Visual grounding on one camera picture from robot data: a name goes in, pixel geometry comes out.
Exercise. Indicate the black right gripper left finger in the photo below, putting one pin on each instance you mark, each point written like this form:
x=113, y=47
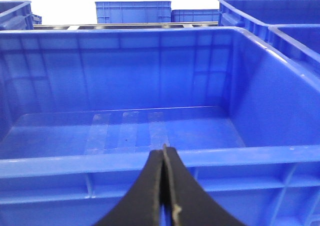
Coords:
x=141, y=204

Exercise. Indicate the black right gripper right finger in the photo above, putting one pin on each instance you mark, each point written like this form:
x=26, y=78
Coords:
x=187, y=202

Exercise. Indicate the blue bin front left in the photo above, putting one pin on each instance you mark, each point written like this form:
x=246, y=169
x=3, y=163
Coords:
x=80, y=111

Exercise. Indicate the blue bin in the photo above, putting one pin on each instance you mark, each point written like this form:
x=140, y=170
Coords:
x=257, y=15
x=17, y=15
x=300, y=43
x=80, y=111

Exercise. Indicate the low blue background crate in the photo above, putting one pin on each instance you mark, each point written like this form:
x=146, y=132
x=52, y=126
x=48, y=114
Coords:
x=210, y=15

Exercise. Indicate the tall blue background crate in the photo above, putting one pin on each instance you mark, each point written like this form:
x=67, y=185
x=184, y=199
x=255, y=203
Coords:
x=133, y=12

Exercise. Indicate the blue bin front right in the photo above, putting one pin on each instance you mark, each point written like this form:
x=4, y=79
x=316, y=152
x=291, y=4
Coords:
x=300, y=43

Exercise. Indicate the blue bin rear right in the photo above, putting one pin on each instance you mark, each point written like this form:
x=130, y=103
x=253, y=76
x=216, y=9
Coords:
x=257, y=15

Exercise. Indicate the blue bin rear left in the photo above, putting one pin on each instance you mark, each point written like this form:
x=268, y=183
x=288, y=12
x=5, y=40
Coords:
x=17, y=15

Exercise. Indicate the metal roller rack frame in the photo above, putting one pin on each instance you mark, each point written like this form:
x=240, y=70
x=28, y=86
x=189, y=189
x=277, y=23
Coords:
x=127, y=26

